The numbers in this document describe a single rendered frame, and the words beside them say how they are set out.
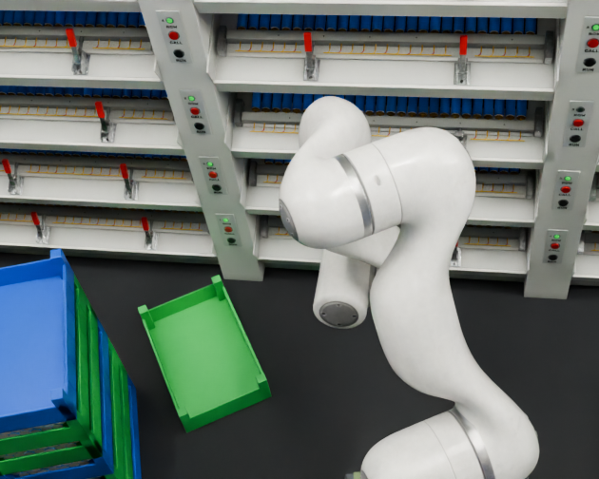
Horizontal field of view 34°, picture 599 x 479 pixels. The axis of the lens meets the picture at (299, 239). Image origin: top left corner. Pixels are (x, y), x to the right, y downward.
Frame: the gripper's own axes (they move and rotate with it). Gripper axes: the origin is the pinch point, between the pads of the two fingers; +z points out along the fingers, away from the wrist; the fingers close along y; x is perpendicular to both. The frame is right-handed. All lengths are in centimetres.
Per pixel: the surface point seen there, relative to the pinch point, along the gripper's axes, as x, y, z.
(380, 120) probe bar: 3.6, 1.3, 19.5
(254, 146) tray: -10.4, 22.3, 16.0
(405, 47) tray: -5.3, -14.5, 18.8
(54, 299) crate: -28, 48, -21
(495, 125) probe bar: 19.1, -13.9, 19.1
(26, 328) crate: -30, 51, -27
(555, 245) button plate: 51, -2, 18
